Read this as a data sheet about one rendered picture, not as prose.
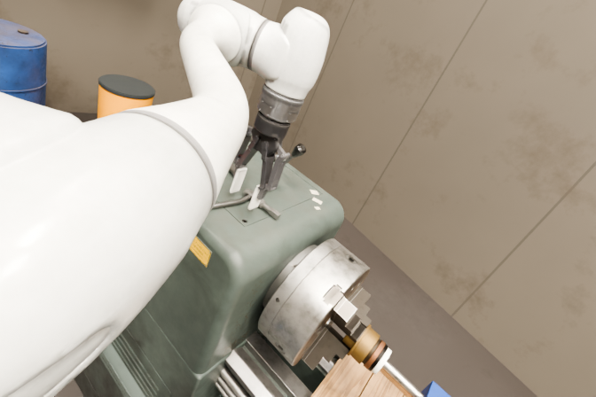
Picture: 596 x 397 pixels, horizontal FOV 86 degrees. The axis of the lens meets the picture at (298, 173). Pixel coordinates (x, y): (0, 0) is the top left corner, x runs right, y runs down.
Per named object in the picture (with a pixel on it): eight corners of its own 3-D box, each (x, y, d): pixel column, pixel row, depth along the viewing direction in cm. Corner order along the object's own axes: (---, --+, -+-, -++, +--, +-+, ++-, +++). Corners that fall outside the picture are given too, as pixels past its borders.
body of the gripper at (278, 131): (250, 105, 68) (237, 144, 72) (278, 126, 65) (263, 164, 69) (272, 105, 74) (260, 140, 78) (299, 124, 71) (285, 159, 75)
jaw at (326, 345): (320, 315, 88) (295, 348, 89) (315, 318, 84) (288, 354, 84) (353, 346, 84) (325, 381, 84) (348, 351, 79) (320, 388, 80)
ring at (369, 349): (348, 330, 77) (381, 360, 73) (364, 309, 84) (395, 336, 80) (333, 352, 81) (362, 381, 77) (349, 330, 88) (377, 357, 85)
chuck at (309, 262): (238, 348, 80) (298, 252, 72) (300, 303, 108) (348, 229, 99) (247, 359, 79) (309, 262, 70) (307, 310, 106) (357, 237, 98)
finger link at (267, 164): (272, 139, 73) (277, 140, 73) (268, 185, 77) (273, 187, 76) (261, 141, 70) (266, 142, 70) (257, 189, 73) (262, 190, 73)
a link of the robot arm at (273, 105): (286, 100, 61) (276, 128, 64) (312, 101, 69) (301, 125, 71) (254, 80, 65) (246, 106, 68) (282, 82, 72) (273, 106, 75)
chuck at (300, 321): (247, 360, 79) (309, 263, 70) (307, 310, 106) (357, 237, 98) (273, 390, 75) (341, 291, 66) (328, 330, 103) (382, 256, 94)
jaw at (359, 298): (334, 295, 87) (355, 275, 96) (327, 307, 89) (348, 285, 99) (367, 325, 82) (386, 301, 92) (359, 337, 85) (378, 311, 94)
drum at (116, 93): (133, 140, 315) (144, 77, 286) (150, 163, 294) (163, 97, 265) (84, 141, 284) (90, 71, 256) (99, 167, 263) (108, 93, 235)
